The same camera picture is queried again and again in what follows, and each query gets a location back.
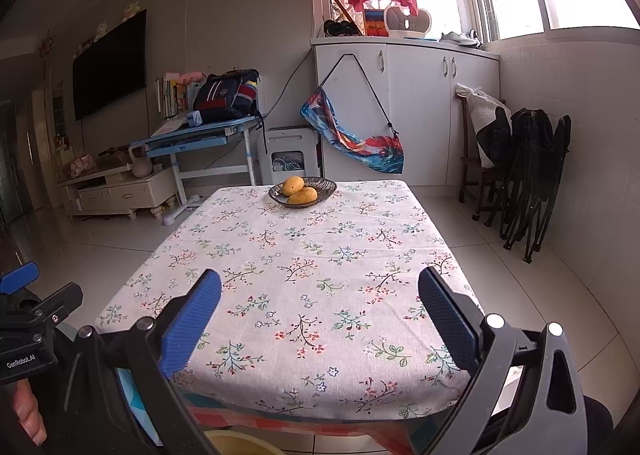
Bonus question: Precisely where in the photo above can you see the yellow basin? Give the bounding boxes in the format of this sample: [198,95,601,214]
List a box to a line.
[202,430,281,455]

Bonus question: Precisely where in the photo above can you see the white cabinet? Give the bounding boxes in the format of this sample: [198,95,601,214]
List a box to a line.
[310,35,501,188]

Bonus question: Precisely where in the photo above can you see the orange and blue picture box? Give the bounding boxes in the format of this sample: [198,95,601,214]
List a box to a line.
[363,9,388,37]

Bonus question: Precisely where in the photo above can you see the white plastic seat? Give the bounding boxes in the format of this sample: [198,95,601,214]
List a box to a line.
[382,5,432,38]

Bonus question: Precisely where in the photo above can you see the pink kettlebell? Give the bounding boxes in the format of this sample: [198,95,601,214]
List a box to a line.
[129,144,152,178]

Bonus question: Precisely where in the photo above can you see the blue study desk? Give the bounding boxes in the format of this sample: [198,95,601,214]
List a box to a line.
[129,116,265,226]

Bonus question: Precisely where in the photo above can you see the orange checkered table cover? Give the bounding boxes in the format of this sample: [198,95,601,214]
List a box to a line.
[182,400,416,454]

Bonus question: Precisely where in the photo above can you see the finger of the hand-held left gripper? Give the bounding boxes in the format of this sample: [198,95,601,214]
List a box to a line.
[20,282,84,331]
[0,261,40,295]

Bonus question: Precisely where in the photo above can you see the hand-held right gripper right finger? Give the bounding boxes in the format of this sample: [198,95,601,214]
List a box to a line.
[417,265,588,455]

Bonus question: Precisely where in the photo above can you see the black television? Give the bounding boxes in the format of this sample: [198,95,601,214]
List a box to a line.
[72,9,148,122]

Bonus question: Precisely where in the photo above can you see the white sneakers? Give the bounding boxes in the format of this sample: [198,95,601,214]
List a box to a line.
[440,30,485,48]

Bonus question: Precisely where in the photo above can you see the black shoes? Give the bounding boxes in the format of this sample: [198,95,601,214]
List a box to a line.
[322,19,358,37]

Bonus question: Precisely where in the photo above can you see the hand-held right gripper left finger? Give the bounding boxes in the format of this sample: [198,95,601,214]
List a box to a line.
[62,269,223,455]

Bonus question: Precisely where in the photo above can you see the folded black chairs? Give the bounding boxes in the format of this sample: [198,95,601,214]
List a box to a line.
[485,108,572,263]

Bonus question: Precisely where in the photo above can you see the floral tablecloth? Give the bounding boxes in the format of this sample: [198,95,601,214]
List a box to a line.
[95,180,486,422]

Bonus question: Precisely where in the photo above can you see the black power cable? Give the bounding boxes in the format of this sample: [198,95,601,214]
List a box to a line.
[260,52,316,121]

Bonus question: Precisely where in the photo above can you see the pink flower box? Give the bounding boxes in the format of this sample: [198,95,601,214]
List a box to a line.
[69,155,97,178]

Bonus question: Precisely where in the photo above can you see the row of books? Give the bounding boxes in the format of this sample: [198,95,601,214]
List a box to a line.
[155,71,196,118]

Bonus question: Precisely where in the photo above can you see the colourful drawstring bag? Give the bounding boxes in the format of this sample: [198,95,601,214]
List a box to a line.
[300,52,405,176]

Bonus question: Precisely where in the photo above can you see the white paper sheet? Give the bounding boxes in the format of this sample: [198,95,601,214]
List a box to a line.
[150,118,193,138]

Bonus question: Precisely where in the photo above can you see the wooden stick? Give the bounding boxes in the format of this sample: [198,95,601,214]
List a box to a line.
[329,0,358,23]

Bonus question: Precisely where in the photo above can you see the white wall cord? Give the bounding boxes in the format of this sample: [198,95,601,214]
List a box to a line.
[182,0,206,73]

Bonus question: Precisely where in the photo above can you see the person's left hand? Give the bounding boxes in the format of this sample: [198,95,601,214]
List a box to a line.
[11,380,48,446]

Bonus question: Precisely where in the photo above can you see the wooden chair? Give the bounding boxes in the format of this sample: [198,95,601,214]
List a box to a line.
[457,90,506,221]

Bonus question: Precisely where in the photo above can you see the person's left forearm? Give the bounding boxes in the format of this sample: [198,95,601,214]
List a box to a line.
[0,330,86,455]

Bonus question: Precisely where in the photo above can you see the dark woven fruit basket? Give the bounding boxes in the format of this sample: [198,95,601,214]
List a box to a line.
[268,176,338,208]

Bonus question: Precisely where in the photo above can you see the light blue plastic cover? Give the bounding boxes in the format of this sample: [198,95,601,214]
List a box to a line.
[117,369,167,447]

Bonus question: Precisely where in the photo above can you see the dark blue backpack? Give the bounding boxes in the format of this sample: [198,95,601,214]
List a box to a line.
[192,68,262,122]

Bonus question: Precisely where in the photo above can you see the white bag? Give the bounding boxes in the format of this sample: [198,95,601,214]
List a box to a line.
[455,82,513,171]

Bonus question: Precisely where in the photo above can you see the cream television stand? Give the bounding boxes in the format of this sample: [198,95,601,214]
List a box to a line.
[57,166,181,222]

